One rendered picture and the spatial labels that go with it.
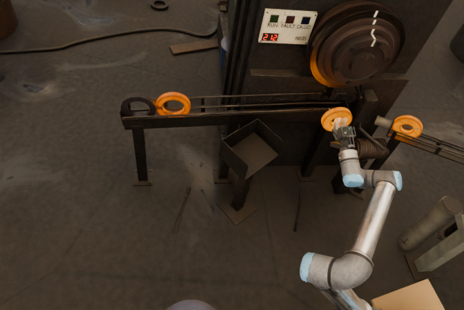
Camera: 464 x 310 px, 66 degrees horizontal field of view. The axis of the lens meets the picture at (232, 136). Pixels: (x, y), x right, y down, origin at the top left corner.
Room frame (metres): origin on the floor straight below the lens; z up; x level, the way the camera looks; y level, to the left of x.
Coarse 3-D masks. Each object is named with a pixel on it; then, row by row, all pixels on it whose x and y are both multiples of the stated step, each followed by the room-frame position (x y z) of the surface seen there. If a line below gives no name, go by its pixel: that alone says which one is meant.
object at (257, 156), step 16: (240, 128) 1.26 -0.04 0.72; (256, 128) 1.35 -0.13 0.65; (224, 144) 1.14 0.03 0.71; (240, 144) 1.26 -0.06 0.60; (256, 144) 1.27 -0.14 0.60; (272, 144) 1.27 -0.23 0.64; (224, 160) 1.13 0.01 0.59; (240, 160) 1.07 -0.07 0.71; (256, 160) 1.17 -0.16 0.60; (240, 176) 1.05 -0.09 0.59; (240, 192) 1.18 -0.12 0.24; (224, 208) 1.18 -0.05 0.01; (240, 208) 1.19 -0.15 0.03; (256, 208) 1.23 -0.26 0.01
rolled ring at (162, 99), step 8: (160, 96) 1.35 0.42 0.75; (168, 96) 1.33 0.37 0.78; (176, 96) 1.34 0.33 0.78; (184, 96) 1.37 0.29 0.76; (160, 104) 1.32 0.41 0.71; (184, 104) 1.35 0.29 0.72; (160, 112) 1.32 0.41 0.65; (168, 112) 1.35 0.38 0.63; (176, 112) 1.37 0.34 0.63; (184, 112) 1.35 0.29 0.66
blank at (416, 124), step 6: (396, 120) 1.56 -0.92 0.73; (402, 120) 1.55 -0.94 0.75; (408, 120) 1.54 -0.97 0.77; (414, 120) 1.53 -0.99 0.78; (396, 126) 1.55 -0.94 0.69; (414, 126) 1.52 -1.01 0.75; (420, 126) 1.51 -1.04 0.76; (402, 132) 1.53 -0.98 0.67; (408, 132) 1.53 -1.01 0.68; (414, 132) 1.51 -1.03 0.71; (420, 132) 1.51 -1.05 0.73
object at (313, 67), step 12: (348, 12) 1.56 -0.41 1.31; (360, 12) 1.54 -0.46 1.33; (372, 12) 1.55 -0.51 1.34; (384, 12) 1.56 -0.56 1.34; (324, 24) 1.56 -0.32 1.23; (336, 24) 1.51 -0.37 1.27; (396, 24) 1.59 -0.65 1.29; (324, 36) 1.50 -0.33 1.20; (312, 48) 1.50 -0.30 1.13; (312, 60) 1.50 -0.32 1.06; (312, 72) 1.51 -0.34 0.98; (324, 84) 1.53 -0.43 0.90; (360, 84) 1.58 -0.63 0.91
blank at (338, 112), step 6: (336, 108) 1.36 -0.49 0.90; (342, 108) 1.37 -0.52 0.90; (324, 114) 1.36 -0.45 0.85; (330, 114) 1.34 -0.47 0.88; (336, 114) 1.34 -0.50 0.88; (342, 114) 1.35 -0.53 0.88; (348, 114) 1.36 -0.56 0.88; (324, 120) 1.33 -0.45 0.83; (330, 120) 1.34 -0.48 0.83; (348, 120) 1.36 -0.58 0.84; (324, 126) 1.33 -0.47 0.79; (330, 126) 1.34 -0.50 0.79
